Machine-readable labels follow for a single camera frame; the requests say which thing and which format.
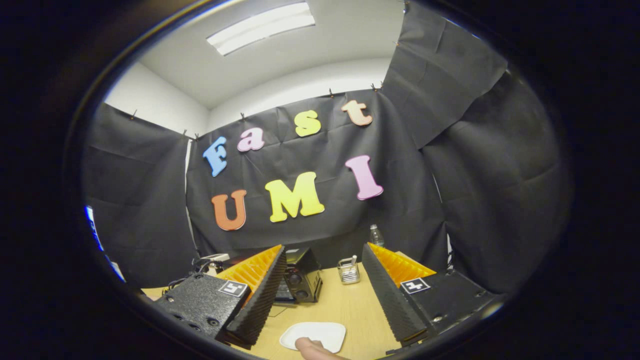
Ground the black electric oven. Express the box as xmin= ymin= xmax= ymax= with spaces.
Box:
xmin=272 ymin=246 xmax=324 ymax=304

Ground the black backdrop cloth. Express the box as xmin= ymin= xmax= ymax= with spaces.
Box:
xmin=82 ymin=0 xmax=573 ymax=296

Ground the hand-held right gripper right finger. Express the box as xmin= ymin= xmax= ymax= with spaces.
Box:
xmin=361 ymin=242 xmax=506 ymax=347

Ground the white square plate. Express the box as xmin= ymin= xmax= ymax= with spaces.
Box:
xmin=279 ymin=322 xmax=347 ymax=354

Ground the metal cutlery holder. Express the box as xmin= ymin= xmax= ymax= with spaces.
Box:
xmin=337 ymin=257 xmax=361 ymax=285

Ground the long ceiling light panel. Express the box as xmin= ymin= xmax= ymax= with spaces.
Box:
xmin=206 ymin=1 xmax=316 ymax=57

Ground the white toaster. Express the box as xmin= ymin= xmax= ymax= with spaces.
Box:
xmin=200 ymin=253 xmax=231 ymax=276

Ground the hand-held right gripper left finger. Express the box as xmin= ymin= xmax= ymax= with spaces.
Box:
xmin=152 ymin=244 xmax=288 ymax=349

